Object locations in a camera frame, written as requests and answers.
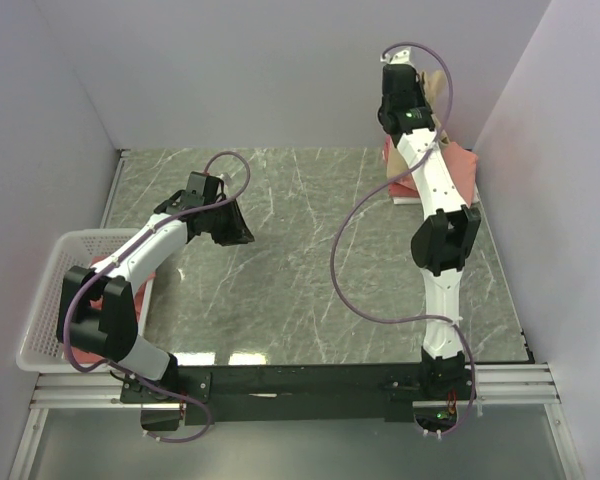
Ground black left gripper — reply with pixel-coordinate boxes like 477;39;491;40
204;197;254;247

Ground beige t shirt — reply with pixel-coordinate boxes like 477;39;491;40
383;70;448;179

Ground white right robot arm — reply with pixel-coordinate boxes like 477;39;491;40
378;63;481;399

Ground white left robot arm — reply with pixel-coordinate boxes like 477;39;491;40
56;172;254;402

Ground folded salmon pink shirt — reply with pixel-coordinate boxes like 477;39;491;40
442;142;478;205

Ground black base beam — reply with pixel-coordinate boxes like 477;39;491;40
119;362;476;431

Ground red shirt in basket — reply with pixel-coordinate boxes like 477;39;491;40
57;265;155;368

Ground white plastic laundry basket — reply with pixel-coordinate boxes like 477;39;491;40
16;228;138;374

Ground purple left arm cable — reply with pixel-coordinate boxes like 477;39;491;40
62;151;251;445

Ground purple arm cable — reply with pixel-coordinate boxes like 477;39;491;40
62;151;251;445
329;40;479;440

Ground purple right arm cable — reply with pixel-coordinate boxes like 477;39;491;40
329;40;479;440

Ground aluminium left side rail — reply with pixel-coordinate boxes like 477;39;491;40
99;149;130;228

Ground aluminium rail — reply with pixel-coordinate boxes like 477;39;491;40
99;149;130;228
29;364;560;409

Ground aluminium front rail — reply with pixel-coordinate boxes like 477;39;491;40
29;364;560;409

